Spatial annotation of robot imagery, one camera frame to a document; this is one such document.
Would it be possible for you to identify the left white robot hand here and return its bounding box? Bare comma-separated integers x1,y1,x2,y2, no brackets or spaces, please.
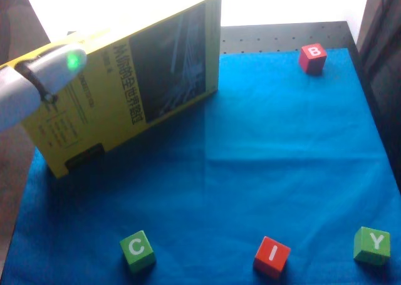
17,43,89,95

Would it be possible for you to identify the yellow and blue cardboard box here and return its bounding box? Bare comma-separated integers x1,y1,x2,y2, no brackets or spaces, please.
1,0,222,180

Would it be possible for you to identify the green block letter C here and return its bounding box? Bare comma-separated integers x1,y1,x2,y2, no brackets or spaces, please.
119,230,157,275

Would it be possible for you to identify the blue cloth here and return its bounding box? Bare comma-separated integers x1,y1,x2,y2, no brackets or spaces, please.
0,48,401,285

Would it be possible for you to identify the red block letter B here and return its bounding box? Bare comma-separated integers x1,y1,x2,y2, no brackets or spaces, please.
298,43,328,76

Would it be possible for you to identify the red block letter I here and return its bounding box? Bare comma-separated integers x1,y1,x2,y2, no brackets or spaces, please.
253,236,291,280

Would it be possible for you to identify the dark curtain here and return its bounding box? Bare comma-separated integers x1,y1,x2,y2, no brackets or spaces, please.
357,0,401,198

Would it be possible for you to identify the green block letter Y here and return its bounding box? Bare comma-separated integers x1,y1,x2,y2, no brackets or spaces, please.
353,225,392,267

